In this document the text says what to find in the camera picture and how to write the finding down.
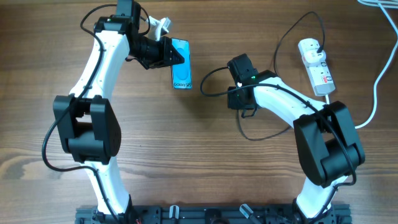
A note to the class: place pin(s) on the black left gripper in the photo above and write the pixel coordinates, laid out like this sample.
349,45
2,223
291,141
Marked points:
165,48

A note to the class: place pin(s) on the blue screen Galaxy smartphone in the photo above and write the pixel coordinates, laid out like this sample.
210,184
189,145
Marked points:
181,73

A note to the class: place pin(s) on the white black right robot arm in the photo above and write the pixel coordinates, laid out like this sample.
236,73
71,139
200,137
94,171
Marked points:
329,148

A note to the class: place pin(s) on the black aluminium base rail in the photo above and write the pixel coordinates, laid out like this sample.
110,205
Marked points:
275,213

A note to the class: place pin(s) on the white charger plug adapter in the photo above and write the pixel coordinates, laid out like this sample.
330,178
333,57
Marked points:
312,58

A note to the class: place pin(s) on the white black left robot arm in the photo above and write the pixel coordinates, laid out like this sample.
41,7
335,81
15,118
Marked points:
85,121

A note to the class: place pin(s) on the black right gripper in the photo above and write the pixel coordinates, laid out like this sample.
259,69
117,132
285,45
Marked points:
232,102

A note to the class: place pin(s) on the white power strip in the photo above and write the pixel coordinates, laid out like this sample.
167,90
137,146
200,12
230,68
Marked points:
320,77

